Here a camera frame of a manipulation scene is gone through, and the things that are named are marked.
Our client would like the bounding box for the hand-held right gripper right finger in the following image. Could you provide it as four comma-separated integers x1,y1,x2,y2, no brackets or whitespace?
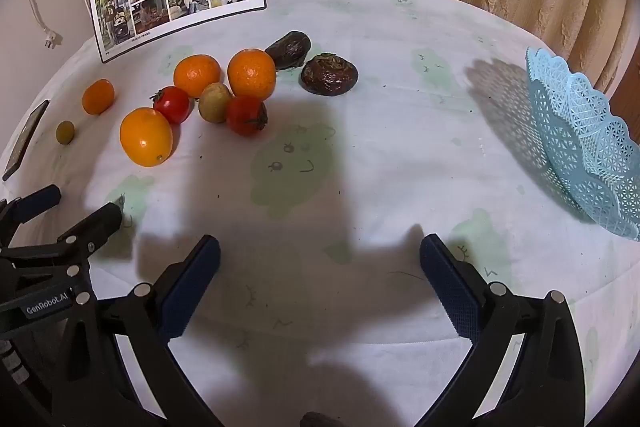
419,234,586,427

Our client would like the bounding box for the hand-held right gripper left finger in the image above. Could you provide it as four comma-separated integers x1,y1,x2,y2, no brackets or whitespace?
50,234,226,427

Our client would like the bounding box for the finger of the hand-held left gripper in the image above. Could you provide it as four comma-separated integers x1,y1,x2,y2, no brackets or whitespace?
57,202,124,259
0,185,62,235

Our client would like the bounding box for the large yellow-orange orange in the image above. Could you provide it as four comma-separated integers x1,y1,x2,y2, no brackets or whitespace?
119,107,174,168

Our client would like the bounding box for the small orange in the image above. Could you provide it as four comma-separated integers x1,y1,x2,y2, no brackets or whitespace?
82,79,115,115

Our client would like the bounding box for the red tomato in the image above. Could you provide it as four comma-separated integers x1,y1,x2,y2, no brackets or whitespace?
226,95,269,138
151,86,191,125

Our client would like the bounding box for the brown kiwi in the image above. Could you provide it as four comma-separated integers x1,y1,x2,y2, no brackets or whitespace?
198,82,232,124

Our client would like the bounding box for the orange mandarin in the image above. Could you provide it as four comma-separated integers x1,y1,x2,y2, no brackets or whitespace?
173,54,222,98
227,48,277,102

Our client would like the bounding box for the light blue plastic basket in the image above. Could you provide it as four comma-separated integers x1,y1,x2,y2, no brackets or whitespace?
525,47,640,241

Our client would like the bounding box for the dark round wrinkled avocado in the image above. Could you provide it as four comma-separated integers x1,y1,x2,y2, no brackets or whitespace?
300,53,359,96

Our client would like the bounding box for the dark elongated avocado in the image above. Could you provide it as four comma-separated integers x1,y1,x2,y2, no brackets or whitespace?
264,31,312,70

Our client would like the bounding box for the dark smartphone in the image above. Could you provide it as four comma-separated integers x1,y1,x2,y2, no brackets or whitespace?
2,99,51,182

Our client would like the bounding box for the white power cable with plug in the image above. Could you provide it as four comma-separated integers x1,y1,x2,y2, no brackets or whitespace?
20,0,63,50

